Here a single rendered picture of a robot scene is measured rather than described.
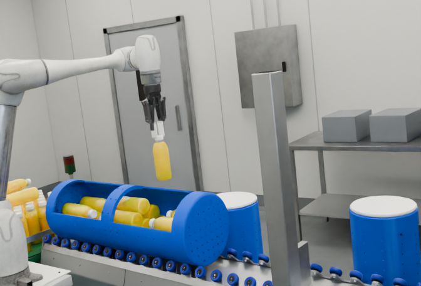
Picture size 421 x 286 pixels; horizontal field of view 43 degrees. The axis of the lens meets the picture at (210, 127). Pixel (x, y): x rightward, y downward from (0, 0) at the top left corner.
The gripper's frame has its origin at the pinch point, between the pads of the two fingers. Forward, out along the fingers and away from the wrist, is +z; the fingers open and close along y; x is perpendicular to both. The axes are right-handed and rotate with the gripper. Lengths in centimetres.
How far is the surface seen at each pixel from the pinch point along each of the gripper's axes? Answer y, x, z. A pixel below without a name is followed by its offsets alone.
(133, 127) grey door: 293, 332, 54
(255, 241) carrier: 36, -22, 61
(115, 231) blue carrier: -29.5, 2.1, 36.9
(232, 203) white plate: 31, -13, 42
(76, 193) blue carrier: -11, 50, 30
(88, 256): -27, 27, 53
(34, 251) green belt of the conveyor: -29, 66, 56
